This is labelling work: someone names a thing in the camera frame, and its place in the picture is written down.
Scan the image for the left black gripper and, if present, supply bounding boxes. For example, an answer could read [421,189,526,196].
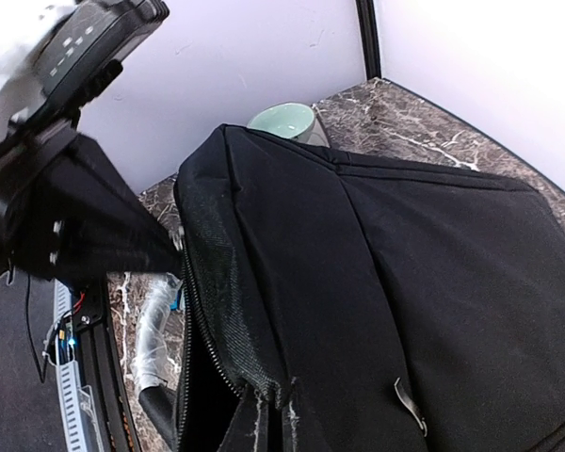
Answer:
[0,126,182,283]

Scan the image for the black student backpack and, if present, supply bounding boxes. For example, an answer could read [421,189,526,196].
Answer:
[131,122,565,452]

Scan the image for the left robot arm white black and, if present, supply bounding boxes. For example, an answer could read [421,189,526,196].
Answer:
[0,1,181,284]

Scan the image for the black blue marker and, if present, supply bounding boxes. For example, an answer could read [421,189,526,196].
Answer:
[167,274,184,312]

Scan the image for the small circuit board left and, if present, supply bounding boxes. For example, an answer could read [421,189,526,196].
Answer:
[42,316,77,366]

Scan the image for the celadon green bowl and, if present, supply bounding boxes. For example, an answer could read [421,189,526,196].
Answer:
[247,103,330,147]

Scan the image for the black front rail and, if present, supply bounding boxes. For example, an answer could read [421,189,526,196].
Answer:
[73,279,140,451]

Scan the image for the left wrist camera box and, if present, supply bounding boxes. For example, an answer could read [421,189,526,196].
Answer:
[33,1,170,104]

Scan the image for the white slotted cable duct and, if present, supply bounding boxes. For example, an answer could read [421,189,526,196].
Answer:
[54,282,104,451]

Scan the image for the left black frame post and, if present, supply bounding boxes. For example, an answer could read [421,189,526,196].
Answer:
[355,0,382,80]

